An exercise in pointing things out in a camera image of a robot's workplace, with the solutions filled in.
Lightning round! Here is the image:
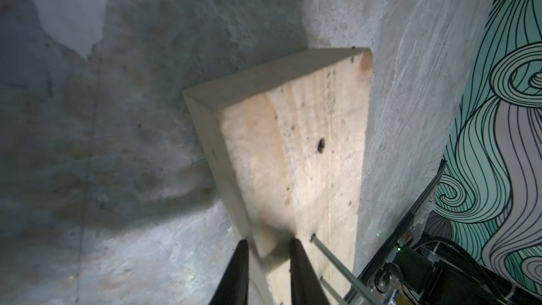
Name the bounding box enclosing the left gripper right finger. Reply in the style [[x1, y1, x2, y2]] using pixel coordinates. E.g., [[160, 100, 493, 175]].
[[289, 238, 330, 305]]

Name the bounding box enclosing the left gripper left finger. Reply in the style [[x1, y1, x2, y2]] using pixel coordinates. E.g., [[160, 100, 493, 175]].
[[210, 239, 249, 305]]

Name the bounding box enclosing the wooden block with nails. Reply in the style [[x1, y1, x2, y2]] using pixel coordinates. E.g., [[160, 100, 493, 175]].
[[183, 48, 373, 304]]

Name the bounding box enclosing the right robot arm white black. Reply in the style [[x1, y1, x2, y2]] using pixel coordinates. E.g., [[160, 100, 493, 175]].
[[358, 237, 541, 304]]

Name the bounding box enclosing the nail in block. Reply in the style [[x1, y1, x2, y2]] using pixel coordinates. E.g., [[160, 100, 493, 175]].
[[311, 234, 381, 305], [320, 277, 348, 305]]

